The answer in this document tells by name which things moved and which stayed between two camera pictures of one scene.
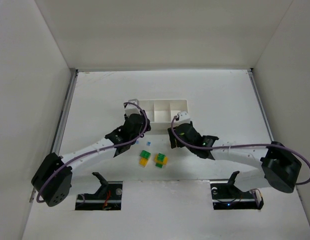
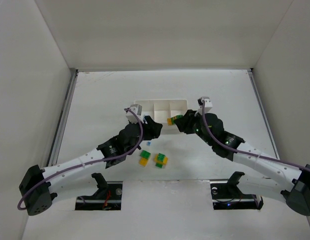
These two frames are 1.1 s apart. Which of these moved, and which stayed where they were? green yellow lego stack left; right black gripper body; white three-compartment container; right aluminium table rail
Moved: right black gripper body
Stayed: right aluminium table rail; white three-compartment container; green yellow lego stack left
